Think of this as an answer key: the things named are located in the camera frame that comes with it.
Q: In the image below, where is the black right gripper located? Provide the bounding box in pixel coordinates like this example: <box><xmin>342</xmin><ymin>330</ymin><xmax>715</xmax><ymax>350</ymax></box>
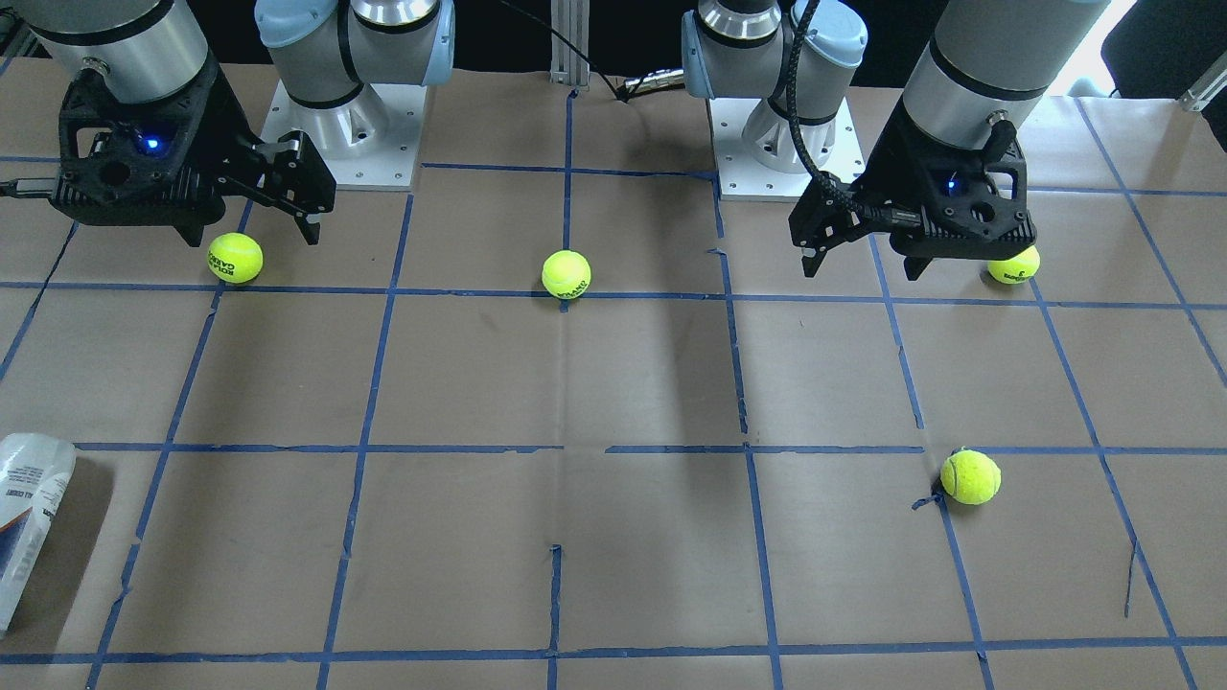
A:
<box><xmin>174</xmin><ymin>130</ymin><xmax>336</xmax><ymax>247</ymax></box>

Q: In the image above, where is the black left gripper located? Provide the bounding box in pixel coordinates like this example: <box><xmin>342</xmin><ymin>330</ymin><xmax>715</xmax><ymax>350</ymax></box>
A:
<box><xmin>788</xmin><ymin>178</ymin><xmax>934</xmax><ymax>281</ymax></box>

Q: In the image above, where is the clear tennis ball can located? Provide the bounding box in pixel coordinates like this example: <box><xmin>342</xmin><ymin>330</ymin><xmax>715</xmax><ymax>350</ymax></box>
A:
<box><xmin>1</xmin><ymin>432</ymin><xmax>79</xmax><ymax>636</ymax></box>

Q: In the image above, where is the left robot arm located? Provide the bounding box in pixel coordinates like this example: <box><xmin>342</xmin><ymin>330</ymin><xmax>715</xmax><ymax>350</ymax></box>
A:
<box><xmin>681</xmin><ymin>1</ymin><xmax>1107</xmax><ymax>281</ymax></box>

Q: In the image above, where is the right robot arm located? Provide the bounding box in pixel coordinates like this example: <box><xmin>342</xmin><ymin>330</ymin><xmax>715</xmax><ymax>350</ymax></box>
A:
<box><xmin>2</xmin><ymin>1</ymin><xmax>455</xmax><ymax>247</ymax></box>

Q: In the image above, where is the tennis ball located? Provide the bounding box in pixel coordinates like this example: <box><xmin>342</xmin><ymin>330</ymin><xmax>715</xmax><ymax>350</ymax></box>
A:
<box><xmin>987</xmin><ymin>246</ymin><xmax>1042</xmax><ymax>287</ymax></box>
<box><xmin>207</xmin><ymin>232</ymin><xmax>264</xmax><ymax>285</ymax></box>
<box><xmin>541</xmin><ymin>249</ymin><xmax>591</xmax><ymax>300</ymax></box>
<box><xmin>939</xmin><ymin>448</ymin><xmax>1001</xmax><ymax>506</ymax></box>

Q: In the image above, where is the tennis ball centre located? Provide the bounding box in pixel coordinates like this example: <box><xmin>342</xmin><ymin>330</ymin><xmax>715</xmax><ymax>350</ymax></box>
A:
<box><xmin>541</xmin><ymin>249</ymin><xmax>591</xmax><ymax>300</ymax></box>

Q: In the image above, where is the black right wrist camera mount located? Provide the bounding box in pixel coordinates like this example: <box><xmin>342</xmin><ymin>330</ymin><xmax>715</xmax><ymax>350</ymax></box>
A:
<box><xmin>50</xmin><ymin>56</ymin><xmax>258</xmax><ymax>227</ymax></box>

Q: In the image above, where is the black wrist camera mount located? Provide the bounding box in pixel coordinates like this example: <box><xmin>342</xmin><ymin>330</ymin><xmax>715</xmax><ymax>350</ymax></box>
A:
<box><xmin>50</xmin><ymin>56</ymin><xmax>258</xmax><ymax>227</ymax></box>
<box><xmin>853</xmin><ymin>106</ymin><xmax>1037</xmax><ymax>262</ymax></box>

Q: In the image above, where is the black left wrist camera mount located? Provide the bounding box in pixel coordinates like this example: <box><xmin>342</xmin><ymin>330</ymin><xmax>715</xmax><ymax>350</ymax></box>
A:
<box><xmin>853</xmin><ymin>106</ymin><xmax>1037</xmax><ymax>262</ymax></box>

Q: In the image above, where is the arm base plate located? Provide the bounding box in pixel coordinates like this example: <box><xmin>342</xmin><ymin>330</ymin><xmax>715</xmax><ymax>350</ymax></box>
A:
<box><xmin>260</xmin><ymin>83</ymin><xmax>429</xmax><ymax>192</ymax></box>
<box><xmin>708</xmin><ymin>98</ymin><xmax>865</xmax><ymax>203</ymax></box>

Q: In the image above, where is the aluminium frame post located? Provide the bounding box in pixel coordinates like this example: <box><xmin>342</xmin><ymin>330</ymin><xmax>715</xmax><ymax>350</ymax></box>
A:
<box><xmin>548</xmin><ymin>1</ymin><xmax>590</xmax><ymax>91</ymax></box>

